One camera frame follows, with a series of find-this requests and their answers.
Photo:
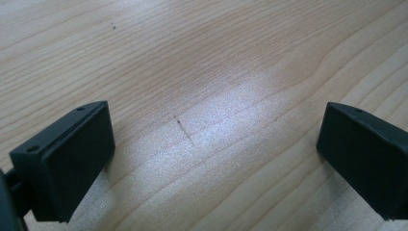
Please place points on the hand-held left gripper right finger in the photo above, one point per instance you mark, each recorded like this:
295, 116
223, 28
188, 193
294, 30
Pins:
365, 154

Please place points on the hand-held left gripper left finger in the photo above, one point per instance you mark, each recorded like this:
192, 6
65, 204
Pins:
67, 160

